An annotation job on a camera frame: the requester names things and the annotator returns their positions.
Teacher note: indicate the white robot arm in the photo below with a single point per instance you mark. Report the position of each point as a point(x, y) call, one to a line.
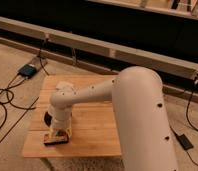
point(136, 94)

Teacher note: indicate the white folded cloth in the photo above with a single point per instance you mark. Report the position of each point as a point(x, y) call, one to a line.
point(64, 86)

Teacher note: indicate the black power brick right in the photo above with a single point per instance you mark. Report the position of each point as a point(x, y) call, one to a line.
point(184, 141)

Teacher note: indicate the dark brown saucer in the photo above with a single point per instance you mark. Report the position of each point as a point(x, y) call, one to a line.
point(47, 119)

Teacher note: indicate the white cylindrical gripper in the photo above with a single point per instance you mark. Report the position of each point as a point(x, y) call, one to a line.
point(61, 120)

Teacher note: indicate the small wooden table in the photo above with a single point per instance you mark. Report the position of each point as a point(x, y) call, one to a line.
point(94, 132)

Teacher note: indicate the long wooden beam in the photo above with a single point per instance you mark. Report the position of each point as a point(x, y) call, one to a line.
point(152, 60)

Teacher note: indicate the dark rectangular eraser block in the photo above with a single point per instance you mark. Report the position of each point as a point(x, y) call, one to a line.
point(55, 139)

